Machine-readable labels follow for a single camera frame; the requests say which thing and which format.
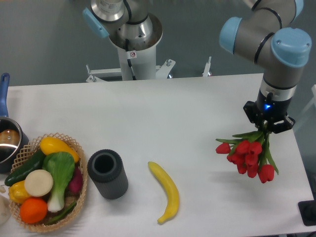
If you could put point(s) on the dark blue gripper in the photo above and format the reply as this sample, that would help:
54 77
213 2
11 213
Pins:
271 106

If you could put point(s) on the red tulip bouquet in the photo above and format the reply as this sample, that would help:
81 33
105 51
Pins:
250 152

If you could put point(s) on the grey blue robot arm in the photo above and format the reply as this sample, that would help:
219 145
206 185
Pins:
268 41

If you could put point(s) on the dark grey ribbed vase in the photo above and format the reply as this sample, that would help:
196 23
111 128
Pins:
106 170

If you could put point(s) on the black device at edge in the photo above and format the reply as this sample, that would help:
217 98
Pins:
308 212

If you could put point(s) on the yellow banana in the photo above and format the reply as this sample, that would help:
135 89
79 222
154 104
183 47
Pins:
172 193

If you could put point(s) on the purple sweet potato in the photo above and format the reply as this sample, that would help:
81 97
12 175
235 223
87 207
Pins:
76 183

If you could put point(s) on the green bok choy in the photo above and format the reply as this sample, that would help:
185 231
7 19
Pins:
61 166

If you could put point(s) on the yellow squash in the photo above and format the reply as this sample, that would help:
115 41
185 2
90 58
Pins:
49 145

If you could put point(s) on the green chili pepper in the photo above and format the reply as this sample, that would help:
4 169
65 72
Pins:
61 215

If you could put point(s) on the dark green cucumber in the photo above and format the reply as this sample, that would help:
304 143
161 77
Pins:
35 162

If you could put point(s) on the white round radish slice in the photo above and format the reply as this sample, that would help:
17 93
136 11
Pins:
38 183

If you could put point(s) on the woven wicker basket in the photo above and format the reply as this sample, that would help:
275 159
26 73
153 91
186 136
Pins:
70 198

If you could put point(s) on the orange fruit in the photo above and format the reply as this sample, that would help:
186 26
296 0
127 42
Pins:
33 210

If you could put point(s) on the yellow bell pepper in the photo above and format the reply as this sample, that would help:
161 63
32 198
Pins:
18 193

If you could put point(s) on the white garlic piece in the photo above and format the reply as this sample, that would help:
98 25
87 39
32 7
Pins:
2 189

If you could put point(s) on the white plate edge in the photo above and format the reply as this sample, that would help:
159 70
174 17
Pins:
4 209

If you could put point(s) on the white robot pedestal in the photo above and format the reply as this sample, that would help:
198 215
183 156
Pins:
136 46

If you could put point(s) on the blue handled saucepan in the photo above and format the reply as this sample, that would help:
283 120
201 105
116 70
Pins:
12 138

